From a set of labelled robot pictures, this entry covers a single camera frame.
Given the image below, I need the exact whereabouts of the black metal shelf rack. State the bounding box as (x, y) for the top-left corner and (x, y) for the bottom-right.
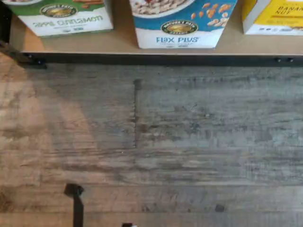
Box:
(0, 0), (303, 70)

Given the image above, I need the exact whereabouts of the blue white Flax Plus box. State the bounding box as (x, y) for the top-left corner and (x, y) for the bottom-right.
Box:
(129, 0), (238, 50)

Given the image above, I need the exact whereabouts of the green Nature's Path oatmeal box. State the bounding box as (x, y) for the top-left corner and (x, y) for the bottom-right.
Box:
(3, 0), (115, 37)

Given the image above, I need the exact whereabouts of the yellow white purely elizabeth box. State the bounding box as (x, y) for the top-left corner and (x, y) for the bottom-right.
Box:
(241, 0), (303, 36)

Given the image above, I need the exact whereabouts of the black metal bar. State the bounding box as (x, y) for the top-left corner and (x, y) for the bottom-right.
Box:
(64, 183), (85, 227)

